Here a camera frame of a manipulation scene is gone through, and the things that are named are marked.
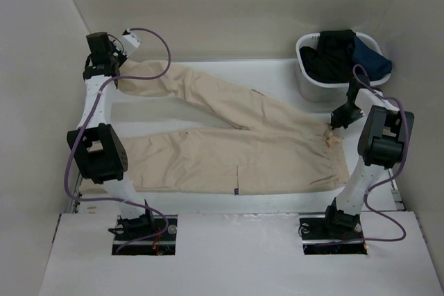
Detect navy blue garment in basket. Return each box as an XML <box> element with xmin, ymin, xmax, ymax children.
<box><xmin>352</xmin><ymin>35</ymin><xmax>393</xmax><ymax>82</ymax></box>

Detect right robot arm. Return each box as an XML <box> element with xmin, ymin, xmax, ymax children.
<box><xmin>321</xmin><ymin>74</ymin><xmax>415</xmax><ymax>242</ymax></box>

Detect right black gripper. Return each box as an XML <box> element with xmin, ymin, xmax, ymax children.
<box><xmin>331</xmin><ymin>103</ymin><xmax>365</xmax><ymax>130</ymax></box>

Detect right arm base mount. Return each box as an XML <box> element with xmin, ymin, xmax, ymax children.
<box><xmin>298</xmin><ymin>215</ymin><xmax>367</xmax><ymax>255</ymax></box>

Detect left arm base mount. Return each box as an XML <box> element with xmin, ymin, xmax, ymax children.
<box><xmin>108</xmin><ymin>216</ymin><xmax>178</xmax><ymax>256</ymax></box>

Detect white laundry basket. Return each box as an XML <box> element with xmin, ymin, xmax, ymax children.
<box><xmin>296</xmin><ymin>32</ymin><xmax>391</xmax><ymax>103</ymax></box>

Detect black garment in basket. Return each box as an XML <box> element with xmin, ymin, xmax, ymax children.
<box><xmin>300</xmin><ymin>29</ymin><xmax>356</xmax><ymax>84</ymax></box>

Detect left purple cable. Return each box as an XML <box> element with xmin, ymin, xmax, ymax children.
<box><xmin>64</xmin><ymin>27</ymin><xmax>171</xmax><ymax>255</ymax></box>

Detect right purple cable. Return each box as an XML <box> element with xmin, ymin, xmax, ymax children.
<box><xmin>352</xmin><ymin>64</ymin><xmax>407</xmax><ymax>243</ymax></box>

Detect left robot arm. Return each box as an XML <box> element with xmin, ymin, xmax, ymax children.
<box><xmin>67</xmin><ymin>30</ymin><xmax>157</xmax><ymax>241</ymax></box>

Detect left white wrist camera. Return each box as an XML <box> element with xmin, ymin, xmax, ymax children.
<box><xmin>119</xmin><ymin>29</ymin><xmax>142</xmax><ymax>56</ymax></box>

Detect beige trousers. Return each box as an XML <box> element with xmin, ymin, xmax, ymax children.
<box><xmin>119</xmin><ymin>60</ymin><xmax>349</xmax><ymax>195</ymax></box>

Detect purple cable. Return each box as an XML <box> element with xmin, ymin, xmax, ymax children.
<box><xmin>352</xmin><ymin>64</ymin><xmax>407</xmax><ymax>243</ymax></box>
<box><xmin>64</xmin><ymin>27</ymin><xmax>171</xmax><ymax>255</ymax></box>

